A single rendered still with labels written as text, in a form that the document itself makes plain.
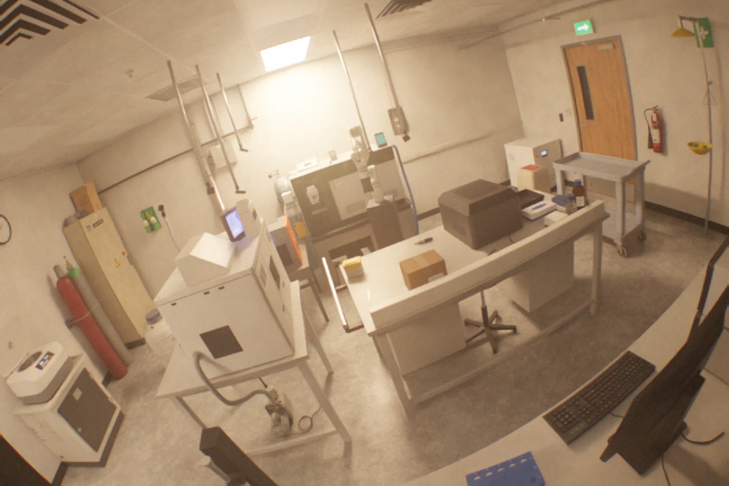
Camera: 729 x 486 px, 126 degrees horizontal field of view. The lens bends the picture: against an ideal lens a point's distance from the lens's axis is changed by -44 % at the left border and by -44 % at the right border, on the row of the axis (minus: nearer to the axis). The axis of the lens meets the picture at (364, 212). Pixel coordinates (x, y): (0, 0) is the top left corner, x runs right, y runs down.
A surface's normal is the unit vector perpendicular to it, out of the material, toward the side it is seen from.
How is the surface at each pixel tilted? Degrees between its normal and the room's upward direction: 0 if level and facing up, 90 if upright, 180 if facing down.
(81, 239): 90
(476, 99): 90
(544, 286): 90
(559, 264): 90
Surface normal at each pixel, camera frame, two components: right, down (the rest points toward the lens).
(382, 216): -0.09, 0.34
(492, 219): 0.23, 0.24
